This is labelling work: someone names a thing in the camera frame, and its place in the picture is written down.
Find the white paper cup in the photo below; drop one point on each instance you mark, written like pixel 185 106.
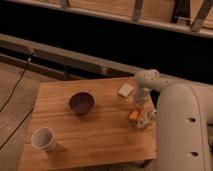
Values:
pixel 43 139

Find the white sponge block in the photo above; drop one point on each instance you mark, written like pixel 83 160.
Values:
pixel 125 90

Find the wooden table board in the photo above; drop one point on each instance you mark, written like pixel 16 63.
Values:
pixel 103 136

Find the white plastic toy figure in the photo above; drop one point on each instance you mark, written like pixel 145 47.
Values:
pixel 144 120

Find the orange pepper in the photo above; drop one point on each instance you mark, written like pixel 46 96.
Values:
pixel 134 115

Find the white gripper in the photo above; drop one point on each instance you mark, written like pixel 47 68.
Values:
pixel 140 97

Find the dark brown bowl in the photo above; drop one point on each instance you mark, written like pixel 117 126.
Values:
pixel 81 103

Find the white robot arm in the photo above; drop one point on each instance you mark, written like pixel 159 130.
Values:
pixel 184 109

